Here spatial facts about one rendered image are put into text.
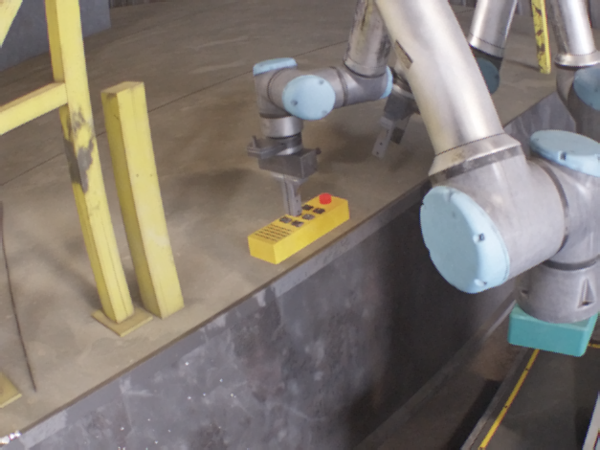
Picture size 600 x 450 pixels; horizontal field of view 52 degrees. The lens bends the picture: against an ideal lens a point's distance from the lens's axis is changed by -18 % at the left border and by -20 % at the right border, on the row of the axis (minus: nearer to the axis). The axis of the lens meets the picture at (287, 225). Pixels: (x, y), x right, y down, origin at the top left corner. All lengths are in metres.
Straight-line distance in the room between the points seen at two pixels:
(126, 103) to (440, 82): 0.58
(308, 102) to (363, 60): 0.14
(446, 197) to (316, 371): 0.89
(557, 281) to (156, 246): 0.75
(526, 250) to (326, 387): 0.95
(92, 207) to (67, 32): 0.35
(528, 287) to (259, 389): 0.71
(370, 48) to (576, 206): 0.59
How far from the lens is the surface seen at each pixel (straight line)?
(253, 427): 1.61
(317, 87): 1.38
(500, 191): 0.89
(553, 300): 1.07
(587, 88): 1.44
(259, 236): 1.57
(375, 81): 1.44
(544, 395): 1.72
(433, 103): 0.93
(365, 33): 1.35
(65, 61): 1.24
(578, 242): 1.03
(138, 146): 1.29
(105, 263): 1.37
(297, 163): 1.54
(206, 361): 1.42
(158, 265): 1.38
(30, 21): 5.86
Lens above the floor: 1.45
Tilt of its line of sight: 26 degrees down
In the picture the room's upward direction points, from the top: 8 degrees counter-clockwise
